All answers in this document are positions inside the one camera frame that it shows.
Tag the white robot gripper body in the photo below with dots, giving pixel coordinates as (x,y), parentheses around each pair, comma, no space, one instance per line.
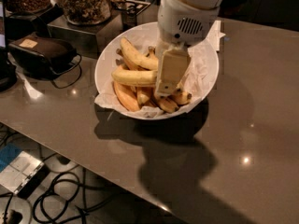
(182,22)

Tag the cream flat gripper finger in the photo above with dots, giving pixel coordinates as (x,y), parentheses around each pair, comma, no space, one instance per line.
(172,68)

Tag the long front yellow banana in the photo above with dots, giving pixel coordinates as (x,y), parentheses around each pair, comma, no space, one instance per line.
(135,78)

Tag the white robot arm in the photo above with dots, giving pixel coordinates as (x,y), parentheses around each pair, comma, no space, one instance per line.
(181,24)

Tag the upper curved yellow banana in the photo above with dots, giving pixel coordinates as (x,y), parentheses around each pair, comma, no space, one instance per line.
(137,58)

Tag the white paper bowl liner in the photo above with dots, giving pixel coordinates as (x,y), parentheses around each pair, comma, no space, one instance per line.
(199,79)

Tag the short banana bottom right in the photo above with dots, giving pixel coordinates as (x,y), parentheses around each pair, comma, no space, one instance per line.
(180,96)

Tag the short banana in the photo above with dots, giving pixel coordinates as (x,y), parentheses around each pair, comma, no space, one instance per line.
(165,103)
(180,96)

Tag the short banana bottom centre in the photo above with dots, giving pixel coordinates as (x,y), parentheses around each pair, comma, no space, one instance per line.
(165,103)

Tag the orange ripe banana left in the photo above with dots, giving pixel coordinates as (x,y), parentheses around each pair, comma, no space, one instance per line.
(126,96)

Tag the white oval bowl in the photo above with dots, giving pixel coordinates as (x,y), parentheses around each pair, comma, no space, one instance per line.
(142,76)

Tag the white paper napkin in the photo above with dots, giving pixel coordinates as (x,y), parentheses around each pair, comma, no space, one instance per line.
(215,35)

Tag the glass jar of granola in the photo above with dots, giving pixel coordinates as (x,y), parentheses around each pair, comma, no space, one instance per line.
(86,12)

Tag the metal stand block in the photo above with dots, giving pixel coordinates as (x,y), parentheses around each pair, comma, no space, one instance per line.
(88,40)

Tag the black device with label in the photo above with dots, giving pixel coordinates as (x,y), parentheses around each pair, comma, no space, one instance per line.
(43,57)

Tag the silver box on floor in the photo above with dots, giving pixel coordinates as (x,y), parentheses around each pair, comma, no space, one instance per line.
(22,174)

